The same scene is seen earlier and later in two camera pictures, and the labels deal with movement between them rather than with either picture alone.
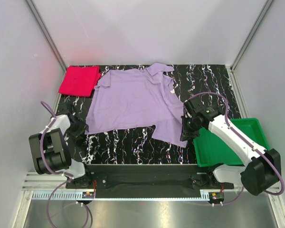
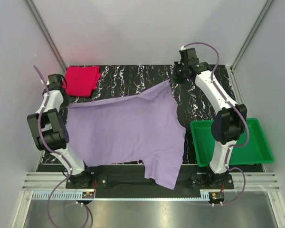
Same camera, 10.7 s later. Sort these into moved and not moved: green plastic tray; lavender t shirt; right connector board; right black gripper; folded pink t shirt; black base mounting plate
Moved: lavender t shirt; right black gripper
Not moved: green plastic tray; black base mounting plate; right connector board; folded pink t shirt
